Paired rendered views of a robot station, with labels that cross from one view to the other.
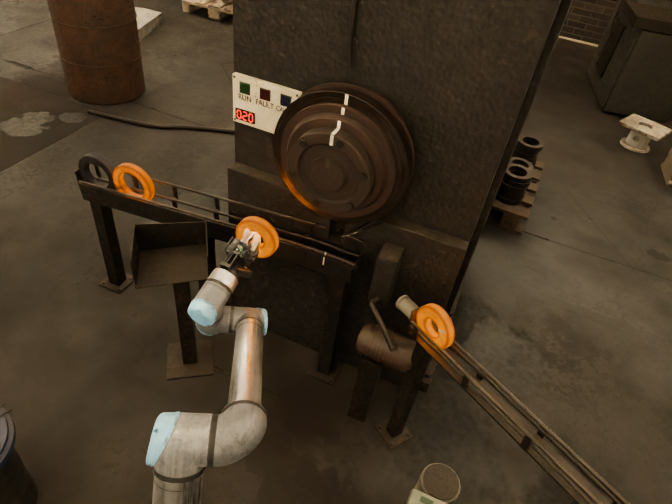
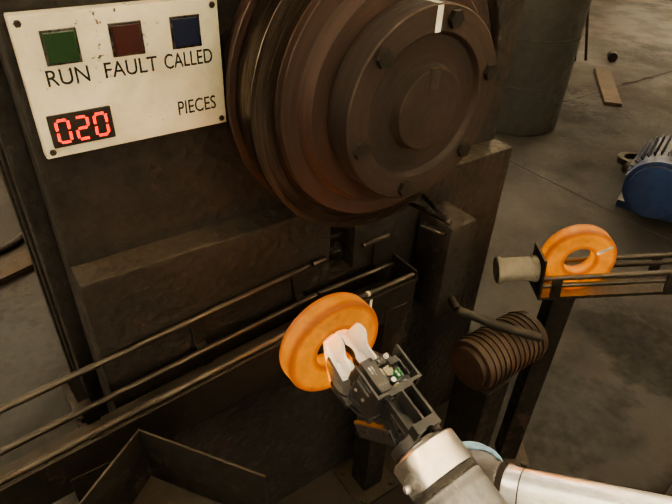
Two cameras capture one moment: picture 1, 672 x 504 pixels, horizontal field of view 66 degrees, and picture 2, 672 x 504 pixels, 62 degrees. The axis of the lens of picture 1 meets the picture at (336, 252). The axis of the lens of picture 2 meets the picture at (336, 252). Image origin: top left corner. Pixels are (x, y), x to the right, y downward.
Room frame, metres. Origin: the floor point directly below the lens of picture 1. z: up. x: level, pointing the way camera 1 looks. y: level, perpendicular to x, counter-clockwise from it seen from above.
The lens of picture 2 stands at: (1.01, 0.75, 1.40)
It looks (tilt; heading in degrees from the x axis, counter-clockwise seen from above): 35 degrees down; 307
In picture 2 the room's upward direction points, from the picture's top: 3 degrees clockwise
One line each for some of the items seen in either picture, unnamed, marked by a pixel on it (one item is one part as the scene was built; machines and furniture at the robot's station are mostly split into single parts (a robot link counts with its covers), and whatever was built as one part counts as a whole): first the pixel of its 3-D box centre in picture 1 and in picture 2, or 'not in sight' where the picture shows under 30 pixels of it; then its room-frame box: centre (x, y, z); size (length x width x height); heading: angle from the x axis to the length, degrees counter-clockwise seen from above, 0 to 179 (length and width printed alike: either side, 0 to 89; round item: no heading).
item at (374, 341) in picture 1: (378, 378); (483, 405); (1.26, -0.25, 0.27); 0.22 x 0.13 x 0.53; 73
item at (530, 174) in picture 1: (456, 150); not in sight; (3.30, -0.73, 0.22); 1.20 x 0.81 x 0.44; 71
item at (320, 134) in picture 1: (329, 171); (418, 104); (1.39, 0.06, 1.11); 0.28 x 0.06 x 0.28; 73
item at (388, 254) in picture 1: (386, 274); (439, 258); (1.43, -0.20, 0.68); 0.11 x 0.08 x 0.24; 163
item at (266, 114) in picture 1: (266, 106); (131, 75); (1.68, 0.32, 1.15); 0.26 x 0.02 x 0.18; 73
